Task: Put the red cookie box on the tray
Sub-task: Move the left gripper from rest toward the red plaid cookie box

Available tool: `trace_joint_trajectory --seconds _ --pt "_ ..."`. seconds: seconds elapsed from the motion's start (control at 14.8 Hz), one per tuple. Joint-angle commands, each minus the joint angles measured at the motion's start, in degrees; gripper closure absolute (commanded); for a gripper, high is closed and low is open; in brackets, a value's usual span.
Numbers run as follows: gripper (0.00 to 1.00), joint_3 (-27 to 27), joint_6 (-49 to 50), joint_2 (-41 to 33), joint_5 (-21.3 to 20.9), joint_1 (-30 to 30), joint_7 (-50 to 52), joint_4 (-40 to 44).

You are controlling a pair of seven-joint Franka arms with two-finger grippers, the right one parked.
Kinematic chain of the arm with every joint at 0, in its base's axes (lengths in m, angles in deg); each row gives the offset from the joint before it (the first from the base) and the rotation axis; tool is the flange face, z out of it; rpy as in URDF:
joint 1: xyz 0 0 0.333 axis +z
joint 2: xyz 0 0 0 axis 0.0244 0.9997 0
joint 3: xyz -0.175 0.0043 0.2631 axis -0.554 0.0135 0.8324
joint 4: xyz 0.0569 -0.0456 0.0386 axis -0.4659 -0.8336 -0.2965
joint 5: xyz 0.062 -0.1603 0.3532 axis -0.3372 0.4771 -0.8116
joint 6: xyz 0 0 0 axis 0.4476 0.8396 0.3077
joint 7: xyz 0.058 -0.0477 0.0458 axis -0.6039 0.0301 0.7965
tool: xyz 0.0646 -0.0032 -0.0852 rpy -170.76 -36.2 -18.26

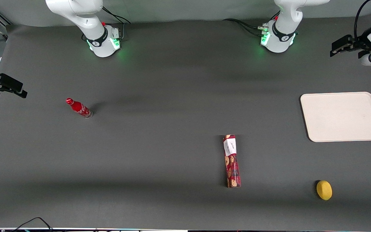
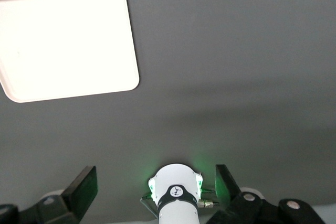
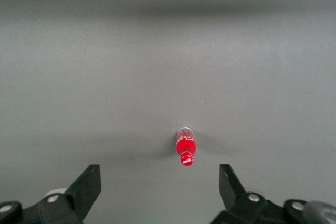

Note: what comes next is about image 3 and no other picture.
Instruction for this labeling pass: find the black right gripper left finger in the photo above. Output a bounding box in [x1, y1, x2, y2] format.
[38, 164, 102, 224]

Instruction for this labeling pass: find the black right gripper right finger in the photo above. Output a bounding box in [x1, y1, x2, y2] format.
[209, 163, 286, 224]

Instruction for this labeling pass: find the red cola bottle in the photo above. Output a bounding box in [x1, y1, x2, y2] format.
[175, 126, 197, 167]

